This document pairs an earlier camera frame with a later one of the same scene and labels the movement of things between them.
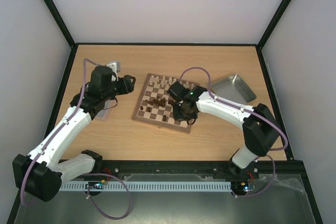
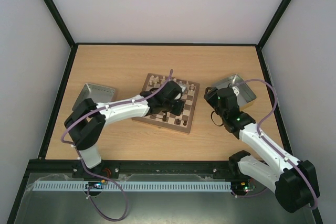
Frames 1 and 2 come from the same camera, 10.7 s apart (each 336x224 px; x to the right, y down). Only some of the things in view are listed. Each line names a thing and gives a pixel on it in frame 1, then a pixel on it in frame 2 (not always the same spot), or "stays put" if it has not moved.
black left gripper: x=127 y=87 → x=178 y=111
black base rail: x=266 y=171 stays put
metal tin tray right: x=234 y=88 stays put
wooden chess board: x=155 y=106 stays put
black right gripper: x=187 y=112 → x=210 y=95
